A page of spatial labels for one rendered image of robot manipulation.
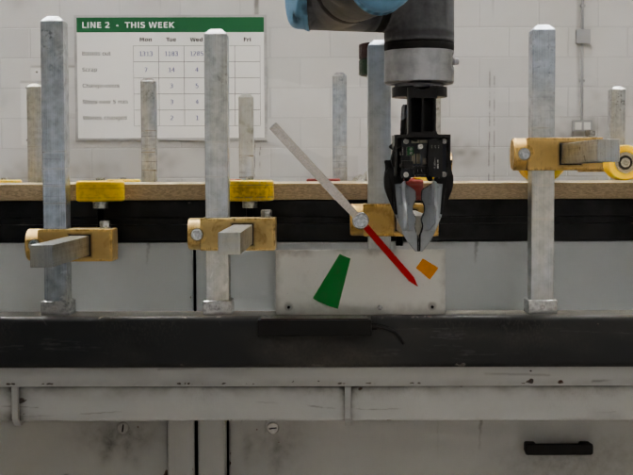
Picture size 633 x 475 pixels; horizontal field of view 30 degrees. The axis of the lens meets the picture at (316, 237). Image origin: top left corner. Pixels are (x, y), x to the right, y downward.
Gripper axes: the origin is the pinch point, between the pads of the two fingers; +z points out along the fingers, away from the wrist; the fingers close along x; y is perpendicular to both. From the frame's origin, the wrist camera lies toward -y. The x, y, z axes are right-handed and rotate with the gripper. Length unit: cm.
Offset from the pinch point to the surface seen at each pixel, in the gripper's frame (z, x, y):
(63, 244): 0.6, -48.4, -7.4
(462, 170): -12, 91, -742
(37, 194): -6, -61, -46
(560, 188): -6, 28, -46
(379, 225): -1.0, -4.0, -25.0
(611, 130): -19, 58, -135
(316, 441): 38, -14, -51
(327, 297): 9.9, -12.0, -25.0
